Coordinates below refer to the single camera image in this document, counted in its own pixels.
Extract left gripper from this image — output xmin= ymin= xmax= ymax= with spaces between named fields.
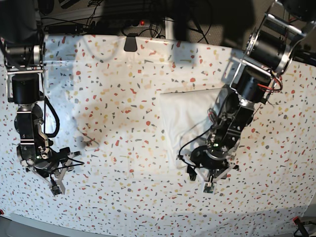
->
xmin=177 ymin=145 xmax=239 ymax=183

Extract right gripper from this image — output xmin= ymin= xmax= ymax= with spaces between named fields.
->
xmin=17 ymin=145 xmax=83 ymax=195

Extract white printed T-shirt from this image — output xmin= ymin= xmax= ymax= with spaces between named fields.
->
xmin=159 ymin=87 xmax=230 ymax=169

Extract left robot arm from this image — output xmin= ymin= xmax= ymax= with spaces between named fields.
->
xmin=178 ymin=0 xmax=316 ymax=187

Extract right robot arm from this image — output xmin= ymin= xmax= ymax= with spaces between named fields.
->
xmin=0 ymin=0 xmax=82 ymax=196

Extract terrazzo pattern tablecloth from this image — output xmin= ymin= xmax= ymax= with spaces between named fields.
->
xmin=0 ymin=36 xmax=316 ymax=237

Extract red clamp bottom right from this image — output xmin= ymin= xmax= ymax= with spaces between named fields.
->
xmin=293 ymin=217 xmax=309 ymax=237

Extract black table clamp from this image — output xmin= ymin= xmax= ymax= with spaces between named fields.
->
xmin=124 ymin=33 xmax=138 ymax=52

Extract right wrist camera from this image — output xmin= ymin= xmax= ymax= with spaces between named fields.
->
xmin=50 ymin=185 xmax=62 ymax=197

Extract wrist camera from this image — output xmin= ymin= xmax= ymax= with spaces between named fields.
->
xmin=202 ymin=181 xmax=215 ymax=194
xmin=50 ymin=185 xmax=62 ymax=197

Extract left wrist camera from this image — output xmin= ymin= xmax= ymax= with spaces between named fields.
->
xmin=202 ymin=181 xmax=215 ymax=194

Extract white metal post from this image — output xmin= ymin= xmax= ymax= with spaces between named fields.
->
xmin=164 ymin=17 xmax=175 ymax=40

